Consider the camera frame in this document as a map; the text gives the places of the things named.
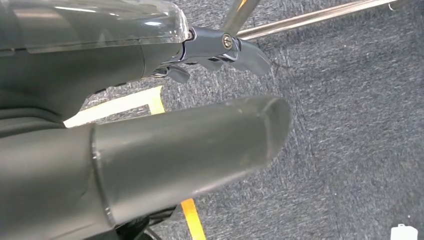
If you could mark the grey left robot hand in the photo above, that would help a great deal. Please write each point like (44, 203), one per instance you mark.
(165, 159)

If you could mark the stainless steel workbench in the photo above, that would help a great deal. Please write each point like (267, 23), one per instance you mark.
(298, 20)

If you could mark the black robot wheeled base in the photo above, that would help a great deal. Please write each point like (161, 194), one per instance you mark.
(132, 230)

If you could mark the white power adapter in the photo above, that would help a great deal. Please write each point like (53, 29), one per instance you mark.
(404, 233)

